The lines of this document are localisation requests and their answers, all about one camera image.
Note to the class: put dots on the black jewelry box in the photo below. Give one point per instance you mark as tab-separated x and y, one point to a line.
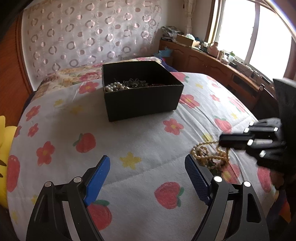
162	94

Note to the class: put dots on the stack of papers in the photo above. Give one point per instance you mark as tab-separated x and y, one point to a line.
171	32

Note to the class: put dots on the wooden window sill cabinet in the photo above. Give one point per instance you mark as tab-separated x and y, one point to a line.
185	59

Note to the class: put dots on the yellow plush toy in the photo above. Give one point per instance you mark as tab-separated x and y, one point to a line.
6	135

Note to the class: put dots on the navy blue blanket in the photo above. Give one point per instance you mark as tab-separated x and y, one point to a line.
168	67

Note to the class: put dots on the rose floral quilt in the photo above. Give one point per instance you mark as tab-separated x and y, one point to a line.
67	77

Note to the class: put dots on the cardboard box on cabinet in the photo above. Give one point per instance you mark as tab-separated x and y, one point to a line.
187	41

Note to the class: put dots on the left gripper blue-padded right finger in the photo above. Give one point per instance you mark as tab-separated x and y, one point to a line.
247	220

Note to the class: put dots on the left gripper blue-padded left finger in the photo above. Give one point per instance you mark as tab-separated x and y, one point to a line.
48	221

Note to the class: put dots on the person's right hand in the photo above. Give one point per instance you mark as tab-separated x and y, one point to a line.
277	179

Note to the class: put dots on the sheer circle pattern curtain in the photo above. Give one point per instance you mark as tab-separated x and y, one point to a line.
62	34

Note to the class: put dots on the blue plastic bag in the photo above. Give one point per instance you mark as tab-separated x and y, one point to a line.
165	53

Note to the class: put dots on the window with frame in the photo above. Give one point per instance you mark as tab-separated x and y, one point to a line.
254	34

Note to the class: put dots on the flower strawberry print blanket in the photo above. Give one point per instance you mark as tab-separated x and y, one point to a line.
147	194

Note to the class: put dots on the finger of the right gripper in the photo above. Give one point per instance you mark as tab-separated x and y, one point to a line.
240	141
265	126

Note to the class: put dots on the pink bottle on sill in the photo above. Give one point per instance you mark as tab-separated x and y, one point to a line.
213	49

